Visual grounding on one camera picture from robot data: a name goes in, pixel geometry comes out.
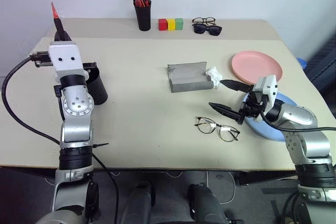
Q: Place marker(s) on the brown framed clear glasses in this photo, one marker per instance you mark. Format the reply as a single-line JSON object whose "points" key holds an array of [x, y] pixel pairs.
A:
{"points": [[203, 18]]}

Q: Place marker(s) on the light blue plate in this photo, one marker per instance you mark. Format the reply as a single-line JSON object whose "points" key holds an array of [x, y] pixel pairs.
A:
{"points": [[262, 130]]}

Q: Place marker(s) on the green block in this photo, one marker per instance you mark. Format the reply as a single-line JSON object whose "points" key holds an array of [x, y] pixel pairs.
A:
{"points": [[179, 23]]}

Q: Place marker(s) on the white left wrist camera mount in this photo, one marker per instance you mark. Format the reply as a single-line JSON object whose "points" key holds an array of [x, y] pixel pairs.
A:
{"points": [[64, 58]]}

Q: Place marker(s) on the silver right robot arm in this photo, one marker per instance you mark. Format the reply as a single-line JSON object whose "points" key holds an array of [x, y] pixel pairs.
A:
{"points": [[302, 115]]}

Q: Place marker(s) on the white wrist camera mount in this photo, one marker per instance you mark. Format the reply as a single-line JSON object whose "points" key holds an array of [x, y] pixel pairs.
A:
{"points": [[267, 85], [64, 58]]}

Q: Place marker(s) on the blue bin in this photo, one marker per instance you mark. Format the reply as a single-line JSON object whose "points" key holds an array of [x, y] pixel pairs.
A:
{"points": [[302, 62]]}

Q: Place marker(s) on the thin tortoiseshell glasses with tags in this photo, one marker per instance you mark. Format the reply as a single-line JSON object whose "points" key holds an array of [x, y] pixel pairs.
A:
{"points": [[225, 128]]}

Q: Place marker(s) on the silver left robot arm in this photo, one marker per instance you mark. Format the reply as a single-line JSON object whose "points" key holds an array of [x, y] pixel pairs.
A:
{"points": [[76, 103]]}

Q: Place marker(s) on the black sunglasses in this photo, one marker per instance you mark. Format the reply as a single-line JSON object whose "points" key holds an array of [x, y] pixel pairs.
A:
{"points": [[207, 29]]}

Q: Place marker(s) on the black table frame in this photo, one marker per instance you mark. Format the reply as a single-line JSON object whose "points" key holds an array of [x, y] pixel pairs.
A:
{"points": [[265, 178]]}

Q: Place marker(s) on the empty black cup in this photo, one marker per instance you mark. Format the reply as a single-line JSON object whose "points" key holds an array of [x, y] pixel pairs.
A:
{"points": [[98, 87]]}

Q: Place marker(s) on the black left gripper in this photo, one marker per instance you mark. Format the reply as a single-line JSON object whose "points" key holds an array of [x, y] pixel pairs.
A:
{"points": [[42, 60]]}

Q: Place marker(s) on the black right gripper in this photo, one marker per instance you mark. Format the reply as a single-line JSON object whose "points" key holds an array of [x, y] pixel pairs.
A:
{"points": [[252, 104]]}

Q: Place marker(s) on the white crumpled paper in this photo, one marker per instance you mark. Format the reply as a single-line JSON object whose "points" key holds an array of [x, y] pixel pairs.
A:
{"points": [[215, 76]]}

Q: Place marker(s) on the black ribbed panel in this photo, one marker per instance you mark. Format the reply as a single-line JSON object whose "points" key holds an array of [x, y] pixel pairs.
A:
{"points": [[324, 61]]}

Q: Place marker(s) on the red block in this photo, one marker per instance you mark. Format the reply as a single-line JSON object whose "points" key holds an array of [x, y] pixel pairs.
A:
{"points": [[162, 24]]}

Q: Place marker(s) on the pink plate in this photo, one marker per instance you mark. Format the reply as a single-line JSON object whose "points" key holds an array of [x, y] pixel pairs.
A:
{"points": [[256, 65]]}

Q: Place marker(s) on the dark rounded shape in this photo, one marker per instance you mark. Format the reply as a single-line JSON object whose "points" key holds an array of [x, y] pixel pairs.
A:
{"points": [[207, 205], [139, 203]]}

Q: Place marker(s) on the black cup holding markers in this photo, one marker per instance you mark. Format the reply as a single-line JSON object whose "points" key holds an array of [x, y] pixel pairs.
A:
{"points": [[144, 16]]}

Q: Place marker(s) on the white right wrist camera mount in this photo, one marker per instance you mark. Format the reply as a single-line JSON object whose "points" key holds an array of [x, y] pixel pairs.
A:
{"points": [[267, 85]]}

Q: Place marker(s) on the yellow block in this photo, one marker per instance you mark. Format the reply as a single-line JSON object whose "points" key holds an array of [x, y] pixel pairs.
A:
{"points": [[171, 24]]}

